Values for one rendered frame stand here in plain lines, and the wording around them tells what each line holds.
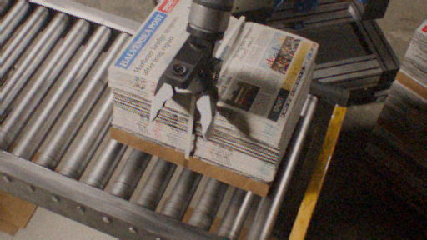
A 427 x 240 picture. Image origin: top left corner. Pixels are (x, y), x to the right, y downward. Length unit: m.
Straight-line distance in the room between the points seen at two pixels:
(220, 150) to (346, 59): 1.27
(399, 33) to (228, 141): 1.81
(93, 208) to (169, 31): 0.42
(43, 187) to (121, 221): 0.20
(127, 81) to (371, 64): 1.39
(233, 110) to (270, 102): 0.08
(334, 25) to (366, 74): 0.28
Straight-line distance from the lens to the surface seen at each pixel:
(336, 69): 2.39
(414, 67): 1.85
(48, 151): 1.46
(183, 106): 1.21
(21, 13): 1.77
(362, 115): 2.57
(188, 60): 1.06
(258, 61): 1.28
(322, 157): 1.43
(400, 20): 3.00
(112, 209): 1.36
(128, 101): 1.28
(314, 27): 2.52
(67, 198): 1.39
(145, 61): 1.25
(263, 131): 1.18
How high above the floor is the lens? 2.01
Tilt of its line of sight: 55 degrees down
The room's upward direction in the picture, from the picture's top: 5 degrees clockwise
